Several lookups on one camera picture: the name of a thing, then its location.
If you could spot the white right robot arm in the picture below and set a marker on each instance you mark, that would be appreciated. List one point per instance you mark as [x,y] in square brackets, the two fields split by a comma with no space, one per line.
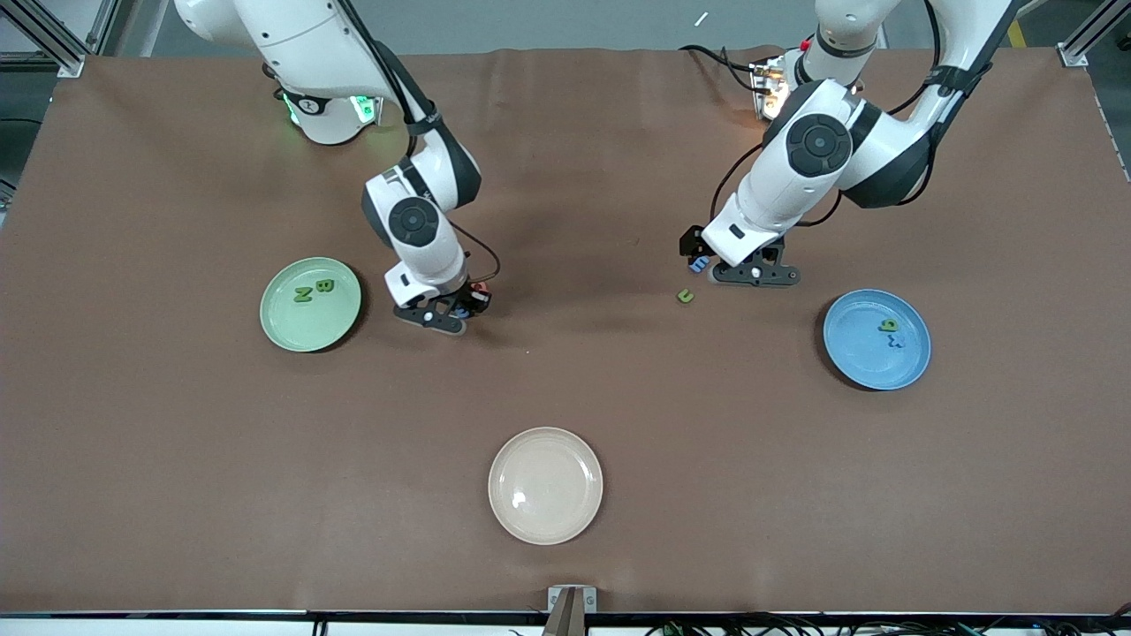
[292,44]

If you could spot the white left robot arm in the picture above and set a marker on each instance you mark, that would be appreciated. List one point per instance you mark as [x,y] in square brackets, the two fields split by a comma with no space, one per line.
[769,199]

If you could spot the aluminium frame profile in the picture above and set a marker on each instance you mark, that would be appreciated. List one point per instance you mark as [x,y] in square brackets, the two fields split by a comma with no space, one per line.
[1074,53]
[44,31]

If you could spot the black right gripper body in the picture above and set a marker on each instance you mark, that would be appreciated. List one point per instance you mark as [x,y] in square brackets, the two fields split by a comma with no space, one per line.
[466,299]

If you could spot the light green plate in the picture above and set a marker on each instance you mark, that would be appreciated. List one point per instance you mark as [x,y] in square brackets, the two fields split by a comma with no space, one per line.
[300,327]

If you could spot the grey metal bracket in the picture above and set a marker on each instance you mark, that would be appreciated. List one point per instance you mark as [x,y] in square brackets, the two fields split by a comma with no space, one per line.
[557,601]

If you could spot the blue plate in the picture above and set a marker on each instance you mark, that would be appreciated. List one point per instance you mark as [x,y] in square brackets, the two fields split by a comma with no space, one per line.
[861,358]

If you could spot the cream plate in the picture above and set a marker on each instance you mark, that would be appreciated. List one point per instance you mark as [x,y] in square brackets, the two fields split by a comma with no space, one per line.
[545,486]

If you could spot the brown table cover mat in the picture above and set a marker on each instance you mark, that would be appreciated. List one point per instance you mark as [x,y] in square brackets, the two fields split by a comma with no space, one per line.
[618,397]

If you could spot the green letter N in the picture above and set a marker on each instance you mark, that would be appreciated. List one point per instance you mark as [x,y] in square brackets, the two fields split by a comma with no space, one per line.
[303,295]

